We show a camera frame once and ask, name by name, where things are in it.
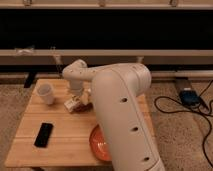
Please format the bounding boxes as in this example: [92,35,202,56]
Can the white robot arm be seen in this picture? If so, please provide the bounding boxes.
[62,60,165,171]

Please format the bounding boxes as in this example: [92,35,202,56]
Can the orange ceramic bowl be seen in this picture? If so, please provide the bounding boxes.
[89,125,111,162]

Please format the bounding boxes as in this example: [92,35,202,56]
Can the brown snack packet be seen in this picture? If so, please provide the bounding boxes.
[75,103,93,112]

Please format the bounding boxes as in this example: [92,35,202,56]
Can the white plastic cup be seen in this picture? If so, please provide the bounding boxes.
[36,83,54,105]

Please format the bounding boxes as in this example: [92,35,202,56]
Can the wooden table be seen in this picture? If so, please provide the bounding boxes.
[4,78,158,171]

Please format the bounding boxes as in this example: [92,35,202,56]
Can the black smartphone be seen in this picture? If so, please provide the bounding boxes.
[34,123,53,148]

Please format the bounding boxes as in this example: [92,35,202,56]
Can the blue power adapter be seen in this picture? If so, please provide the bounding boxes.
[179,90,199,106]

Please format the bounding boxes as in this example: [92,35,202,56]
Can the black cable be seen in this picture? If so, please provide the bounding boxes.
[153,79,213,169]

